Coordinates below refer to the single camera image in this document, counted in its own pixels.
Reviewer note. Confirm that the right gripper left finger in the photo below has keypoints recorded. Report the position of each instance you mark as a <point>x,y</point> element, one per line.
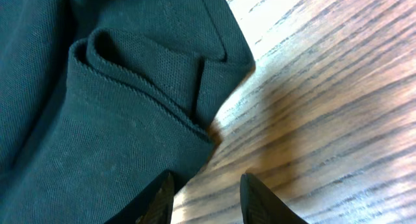
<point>159,204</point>

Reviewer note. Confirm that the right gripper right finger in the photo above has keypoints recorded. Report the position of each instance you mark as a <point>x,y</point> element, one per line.
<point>259,205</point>

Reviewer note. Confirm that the black polo shirt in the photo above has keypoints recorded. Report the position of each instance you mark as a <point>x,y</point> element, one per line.
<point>105,104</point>

